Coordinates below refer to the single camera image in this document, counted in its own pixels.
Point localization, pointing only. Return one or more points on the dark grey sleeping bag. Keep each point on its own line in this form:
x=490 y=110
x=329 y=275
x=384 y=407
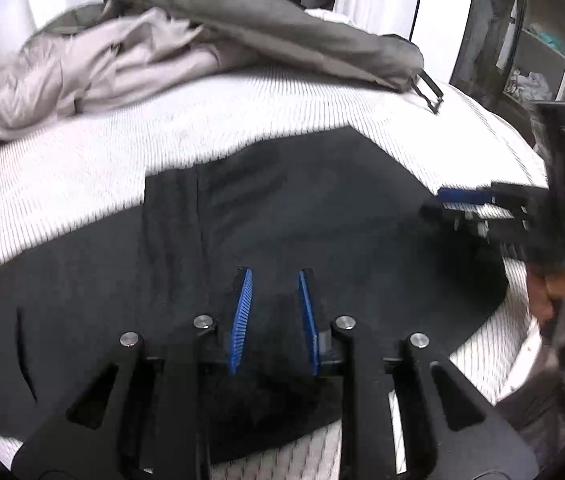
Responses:
x=281 y=30

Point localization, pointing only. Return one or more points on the dark open wardrobe shelf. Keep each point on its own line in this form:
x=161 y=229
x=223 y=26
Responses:
x=512 y=54

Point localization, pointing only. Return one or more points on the black pants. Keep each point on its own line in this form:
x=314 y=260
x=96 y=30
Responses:
x=326 y=222

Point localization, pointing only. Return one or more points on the white honeycomb mattress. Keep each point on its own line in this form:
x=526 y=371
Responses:
x=412 y=412

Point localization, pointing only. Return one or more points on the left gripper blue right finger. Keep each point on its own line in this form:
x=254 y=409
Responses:
x=308 y=318

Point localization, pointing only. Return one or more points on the grey rumpled duvet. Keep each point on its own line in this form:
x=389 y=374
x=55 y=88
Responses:
x=111 y=65

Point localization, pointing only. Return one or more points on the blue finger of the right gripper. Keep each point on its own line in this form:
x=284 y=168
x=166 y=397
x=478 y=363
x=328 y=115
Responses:
x=468 y=196
x=439 y=214

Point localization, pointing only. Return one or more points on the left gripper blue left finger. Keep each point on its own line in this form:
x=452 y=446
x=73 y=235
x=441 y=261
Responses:
x=240 y=319

